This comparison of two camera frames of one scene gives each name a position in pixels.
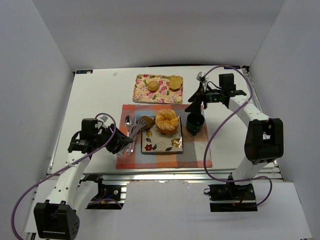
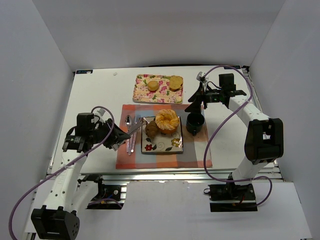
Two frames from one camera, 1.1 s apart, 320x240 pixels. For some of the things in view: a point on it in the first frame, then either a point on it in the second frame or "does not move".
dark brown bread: x=150 y=122 → x=151 y=129
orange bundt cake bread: x=167 y=121 does not move
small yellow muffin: x=152 y=85 does not move
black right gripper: x=200 y=97 does not move
